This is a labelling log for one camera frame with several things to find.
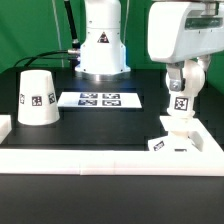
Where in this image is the black cable conduit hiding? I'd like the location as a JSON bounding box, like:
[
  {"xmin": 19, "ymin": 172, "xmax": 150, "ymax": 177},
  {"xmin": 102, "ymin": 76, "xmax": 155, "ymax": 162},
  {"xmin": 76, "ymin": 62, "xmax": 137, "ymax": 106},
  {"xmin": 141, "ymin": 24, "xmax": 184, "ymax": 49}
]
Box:
[{"xmin": 63, "ymin": 0, "xmax": 81, "ymax": 50}]

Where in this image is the white lamp base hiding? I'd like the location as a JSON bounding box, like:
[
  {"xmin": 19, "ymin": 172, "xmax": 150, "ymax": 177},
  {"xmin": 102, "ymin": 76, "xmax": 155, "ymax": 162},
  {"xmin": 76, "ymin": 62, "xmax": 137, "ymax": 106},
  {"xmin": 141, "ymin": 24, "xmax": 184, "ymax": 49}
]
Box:
[{"xmin": 148, "ymin": 116, "xmax": 203, "ymax": 152}]

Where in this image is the white lamp shade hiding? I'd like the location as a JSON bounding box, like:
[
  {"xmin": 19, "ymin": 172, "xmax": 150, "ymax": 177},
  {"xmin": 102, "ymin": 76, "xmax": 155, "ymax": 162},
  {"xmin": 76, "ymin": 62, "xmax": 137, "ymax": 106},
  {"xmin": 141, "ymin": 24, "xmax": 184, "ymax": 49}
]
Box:
[{"xmin": 18, "ymin": 70, "xmax": 60, "ymax": 126}]

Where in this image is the white lamp bulb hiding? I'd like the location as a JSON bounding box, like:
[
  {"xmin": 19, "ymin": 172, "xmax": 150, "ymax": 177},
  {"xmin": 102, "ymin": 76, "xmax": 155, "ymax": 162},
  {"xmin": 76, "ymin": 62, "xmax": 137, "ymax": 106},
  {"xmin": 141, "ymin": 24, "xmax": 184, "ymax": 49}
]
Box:
[{"xmin": 167, "ymin": 60, "xmax": 205, "ymax": 118}]

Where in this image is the white marker sheet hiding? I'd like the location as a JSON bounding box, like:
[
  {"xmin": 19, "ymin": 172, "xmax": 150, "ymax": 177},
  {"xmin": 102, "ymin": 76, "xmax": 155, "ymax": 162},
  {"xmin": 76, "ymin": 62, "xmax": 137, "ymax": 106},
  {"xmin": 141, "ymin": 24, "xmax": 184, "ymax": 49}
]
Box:
[{"xmin": 58, "ymin": 92, "xmax": 141, "ymax": 109}]

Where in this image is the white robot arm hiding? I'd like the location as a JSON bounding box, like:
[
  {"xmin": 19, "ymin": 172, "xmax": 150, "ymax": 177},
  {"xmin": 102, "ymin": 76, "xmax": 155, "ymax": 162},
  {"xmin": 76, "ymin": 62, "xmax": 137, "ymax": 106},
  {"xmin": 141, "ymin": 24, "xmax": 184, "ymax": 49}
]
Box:
[{"xmin": 76, "ymin": 0, "xmax": 224, "ymax": 92}]

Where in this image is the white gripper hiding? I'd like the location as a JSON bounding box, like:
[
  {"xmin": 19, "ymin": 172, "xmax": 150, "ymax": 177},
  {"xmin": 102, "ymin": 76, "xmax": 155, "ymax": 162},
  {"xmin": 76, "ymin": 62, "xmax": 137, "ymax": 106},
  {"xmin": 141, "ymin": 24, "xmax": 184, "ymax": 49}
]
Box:
[{"xmin": 148, "ymin": 1, "xmax": 224, "ymax": 92}]

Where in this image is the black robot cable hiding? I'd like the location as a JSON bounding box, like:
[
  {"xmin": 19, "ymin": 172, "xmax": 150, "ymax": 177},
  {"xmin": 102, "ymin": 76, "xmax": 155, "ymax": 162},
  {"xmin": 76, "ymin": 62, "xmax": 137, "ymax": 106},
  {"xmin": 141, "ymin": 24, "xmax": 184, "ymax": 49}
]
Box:
[{"xmin": 13, "ymin": 49, "xmax": 81, "ymax": 68}]

